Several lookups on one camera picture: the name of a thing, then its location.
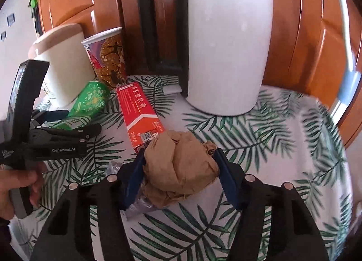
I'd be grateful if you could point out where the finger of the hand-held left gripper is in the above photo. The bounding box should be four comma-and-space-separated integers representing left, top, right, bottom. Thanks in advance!
31, 109, 70, 122
36, 123, 102, 140

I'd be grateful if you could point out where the dark hanging jacket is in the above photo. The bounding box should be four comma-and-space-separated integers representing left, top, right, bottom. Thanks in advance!
32, 6, 43, 35

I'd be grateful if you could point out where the green drink can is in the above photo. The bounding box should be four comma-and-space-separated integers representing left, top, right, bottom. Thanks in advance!
52, 80, 111, 130

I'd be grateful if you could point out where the leaf print tablecloth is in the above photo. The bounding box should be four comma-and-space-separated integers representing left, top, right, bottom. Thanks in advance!
11, 76, 354, 261

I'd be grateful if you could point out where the black and white kettle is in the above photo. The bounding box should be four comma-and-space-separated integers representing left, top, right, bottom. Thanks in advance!
137, 0, 274, 116

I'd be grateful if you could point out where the wooden wardrobe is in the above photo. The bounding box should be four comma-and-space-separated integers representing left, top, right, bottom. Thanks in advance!
38, 0, 362, 148

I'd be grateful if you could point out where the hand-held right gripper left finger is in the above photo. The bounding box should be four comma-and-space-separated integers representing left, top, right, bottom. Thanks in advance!
31, 151, 148, 261

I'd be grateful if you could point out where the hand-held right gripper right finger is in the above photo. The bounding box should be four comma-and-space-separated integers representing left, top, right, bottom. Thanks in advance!
212, 149, 330, 261

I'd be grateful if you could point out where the white gooseneck phone holder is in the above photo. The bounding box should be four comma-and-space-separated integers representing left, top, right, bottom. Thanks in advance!
331, 0, 362, 114

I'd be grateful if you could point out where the person's left hand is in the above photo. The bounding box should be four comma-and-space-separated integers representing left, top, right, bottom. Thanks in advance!
0, 162, 48, 222

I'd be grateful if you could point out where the brown paper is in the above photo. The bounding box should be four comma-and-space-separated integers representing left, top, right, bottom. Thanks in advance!
143, 130, 220, 208

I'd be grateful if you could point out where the red cardboard box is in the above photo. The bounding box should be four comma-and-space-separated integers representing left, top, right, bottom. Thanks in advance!
116, 81, 166, 154

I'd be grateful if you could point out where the printed paper cup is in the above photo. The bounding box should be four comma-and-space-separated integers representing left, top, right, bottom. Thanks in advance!
81, 27, 128, 86

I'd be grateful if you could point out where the silver blister pack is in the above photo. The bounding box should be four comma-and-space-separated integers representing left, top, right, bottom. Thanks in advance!
106, 160, 159, 220

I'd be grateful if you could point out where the beige lidded canister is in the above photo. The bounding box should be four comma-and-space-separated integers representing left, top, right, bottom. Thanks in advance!
30, 23, 95, 109

